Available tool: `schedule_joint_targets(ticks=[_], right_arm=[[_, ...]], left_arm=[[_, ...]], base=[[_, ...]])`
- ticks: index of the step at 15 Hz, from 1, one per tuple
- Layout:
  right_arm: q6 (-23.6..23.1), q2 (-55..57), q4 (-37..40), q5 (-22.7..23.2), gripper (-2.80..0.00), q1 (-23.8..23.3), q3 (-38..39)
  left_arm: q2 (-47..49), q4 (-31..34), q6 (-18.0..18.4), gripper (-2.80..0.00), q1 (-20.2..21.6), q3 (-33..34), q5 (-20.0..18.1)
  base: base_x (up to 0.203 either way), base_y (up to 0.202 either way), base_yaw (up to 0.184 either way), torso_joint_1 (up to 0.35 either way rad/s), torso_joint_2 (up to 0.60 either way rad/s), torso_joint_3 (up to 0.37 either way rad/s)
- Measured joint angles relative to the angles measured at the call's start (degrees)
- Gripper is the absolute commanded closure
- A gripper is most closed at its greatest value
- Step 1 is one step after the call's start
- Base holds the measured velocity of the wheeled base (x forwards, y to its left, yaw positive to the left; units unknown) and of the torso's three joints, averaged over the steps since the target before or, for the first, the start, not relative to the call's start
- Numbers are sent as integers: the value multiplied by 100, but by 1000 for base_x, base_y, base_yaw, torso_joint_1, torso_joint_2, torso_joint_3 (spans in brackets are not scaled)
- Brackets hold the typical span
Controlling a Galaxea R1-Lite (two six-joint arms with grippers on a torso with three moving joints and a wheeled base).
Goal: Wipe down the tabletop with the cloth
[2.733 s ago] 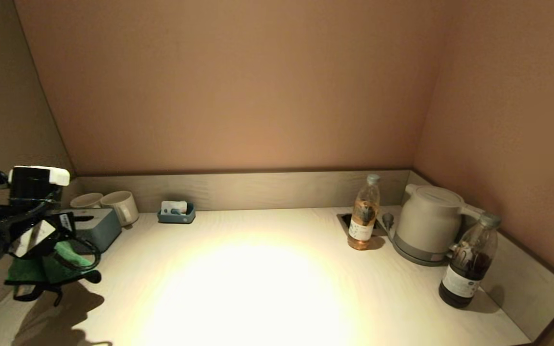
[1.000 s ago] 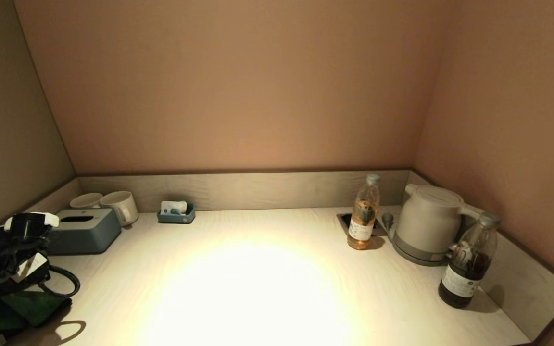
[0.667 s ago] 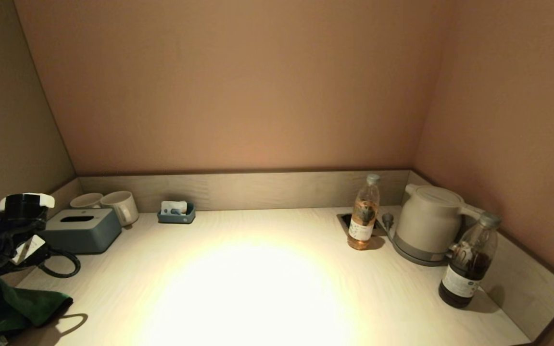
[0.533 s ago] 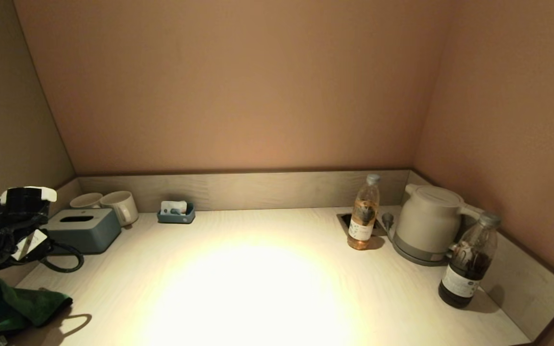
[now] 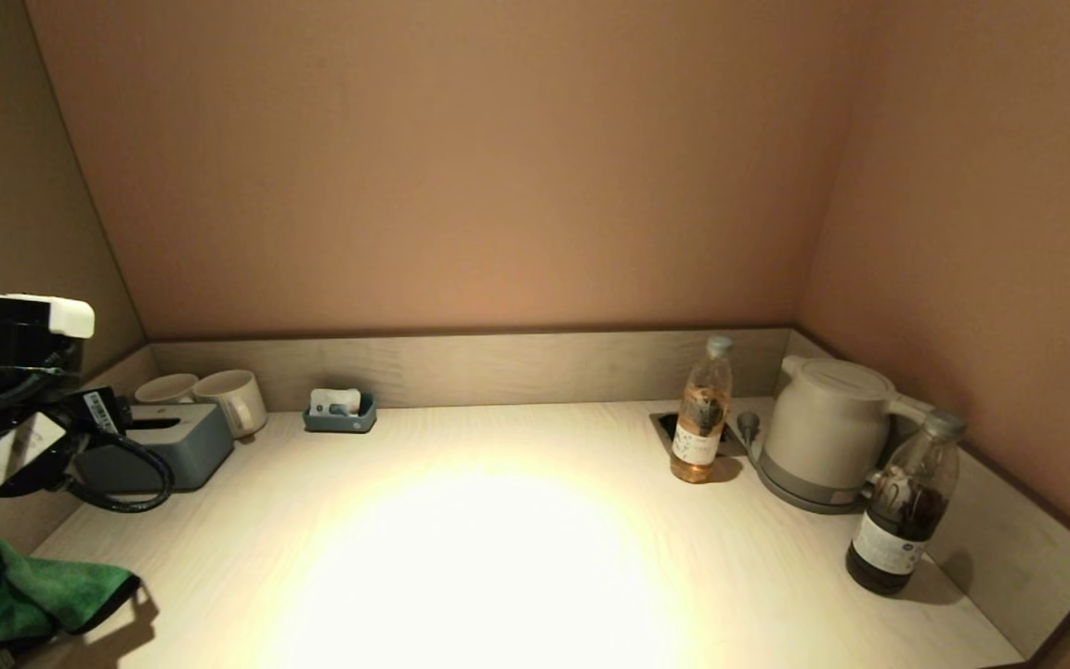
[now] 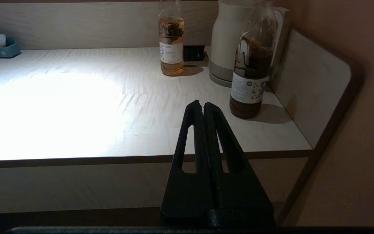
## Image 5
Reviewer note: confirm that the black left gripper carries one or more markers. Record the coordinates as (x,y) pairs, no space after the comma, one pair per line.
(80,413)

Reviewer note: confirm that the green microfiber cloth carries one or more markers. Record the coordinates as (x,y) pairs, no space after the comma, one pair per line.
(24,595)

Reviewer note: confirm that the cream ceramic mug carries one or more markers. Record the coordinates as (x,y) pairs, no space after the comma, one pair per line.
(236,396)
(166,386)

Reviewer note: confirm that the grey-blue tissue box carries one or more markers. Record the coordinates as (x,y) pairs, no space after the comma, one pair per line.
(201,451)

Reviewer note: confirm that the white sachets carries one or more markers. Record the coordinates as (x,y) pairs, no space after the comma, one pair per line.
(334,400)

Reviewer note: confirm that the small grey-blue tray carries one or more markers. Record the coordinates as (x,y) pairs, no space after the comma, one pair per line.
(340,424)

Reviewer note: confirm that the recessed power socket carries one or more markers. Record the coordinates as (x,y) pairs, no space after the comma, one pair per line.
(665,427)

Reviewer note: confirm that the light amber tea bottle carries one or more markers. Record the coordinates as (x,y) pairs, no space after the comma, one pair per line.
(700,435)

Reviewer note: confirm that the grey power plug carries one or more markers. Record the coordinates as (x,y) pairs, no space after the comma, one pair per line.
(749,426)

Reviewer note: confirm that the grey kettle base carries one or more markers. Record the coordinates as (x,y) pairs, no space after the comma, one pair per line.
(800,495)

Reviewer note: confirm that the cream electric kettle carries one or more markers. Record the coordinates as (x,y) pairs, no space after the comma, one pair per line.
(823,427)

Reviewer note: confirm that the dark tea bottle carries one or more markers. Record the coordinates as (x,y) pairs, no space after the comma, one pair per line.
(904,530)

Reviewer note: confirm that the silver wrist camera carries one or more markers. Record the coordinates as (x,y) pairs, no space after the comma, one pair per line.
(19,451)

